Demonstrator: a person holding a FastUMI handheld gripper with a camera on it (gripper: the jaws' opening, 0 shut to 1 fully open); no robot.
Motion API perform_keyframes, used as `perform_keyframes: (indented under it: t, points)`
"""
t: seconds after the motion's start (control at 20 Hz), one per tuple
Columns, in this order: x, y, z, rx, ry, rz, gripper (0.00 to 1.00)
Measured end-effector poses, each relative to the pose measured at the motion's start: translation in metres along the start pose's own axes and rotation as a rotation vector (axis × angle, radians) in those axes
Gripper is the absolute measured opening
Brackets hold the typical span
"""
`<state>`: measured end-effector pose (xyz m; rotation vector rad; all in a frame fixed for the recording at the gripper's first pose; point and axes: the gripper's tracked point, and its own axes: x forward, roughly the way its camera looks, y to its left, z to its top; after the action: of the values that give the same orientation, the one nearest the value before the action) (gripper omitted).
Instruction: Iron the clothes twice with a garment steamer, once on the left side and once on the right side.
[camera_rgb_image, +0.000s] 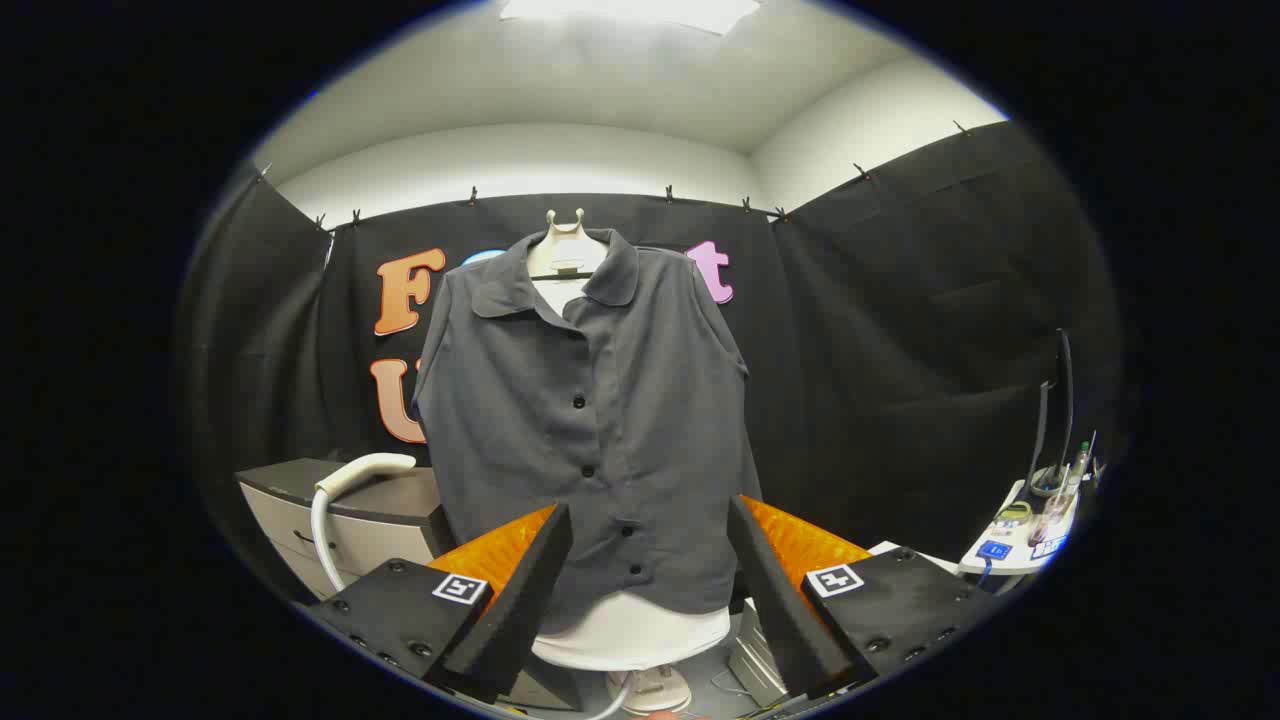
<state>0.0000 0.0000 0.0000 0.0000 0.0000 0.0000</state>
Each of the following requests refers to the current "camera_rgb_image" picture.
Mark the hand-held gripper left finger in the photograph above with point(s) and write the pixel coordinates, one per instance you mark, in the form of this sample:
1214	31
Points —
520	590

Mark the grey-topped drawer cabinet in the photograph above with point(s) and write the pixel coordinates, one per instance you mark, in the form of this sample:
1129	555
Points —
400	500

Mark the beige steamer base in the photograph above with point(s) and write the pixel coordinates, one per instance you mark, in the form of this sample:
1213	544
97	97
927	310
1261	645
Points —
655	688

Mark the grey ribbed case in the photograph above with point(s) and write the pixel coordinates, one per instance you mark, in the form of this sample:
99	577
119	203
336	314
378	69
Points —
755	660

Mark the white garment steamer head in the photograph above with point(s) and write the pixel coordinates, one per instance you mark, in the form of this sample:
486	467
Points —
365	468

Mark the white side table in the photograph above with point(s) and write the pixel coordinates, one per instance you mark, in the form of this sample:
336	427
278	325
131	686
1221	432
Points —
1015	530

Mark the white torso form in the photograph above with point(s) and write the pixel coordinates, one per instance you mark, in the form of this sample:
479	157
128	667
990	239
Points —
630	635

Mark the black curved stand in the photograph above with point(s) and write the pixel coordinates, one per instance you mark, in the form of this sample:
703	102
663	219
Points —
1064	400

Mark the row of black cloth clips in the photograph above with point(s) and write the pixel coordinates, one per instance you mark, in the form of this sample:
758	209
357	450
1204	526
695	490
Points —
472	195

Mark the small clear bottle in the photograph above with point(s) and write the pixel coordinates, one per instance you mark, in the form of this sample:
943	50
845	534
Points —
1080	462

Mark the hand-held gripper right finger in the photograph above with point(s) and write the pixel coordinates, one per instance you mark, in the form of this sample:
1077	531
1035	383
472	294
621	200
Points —
785	610

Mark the grey button-up shirt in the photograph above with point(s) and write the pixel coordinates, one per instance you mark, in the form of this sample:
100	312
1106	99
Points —
650	420

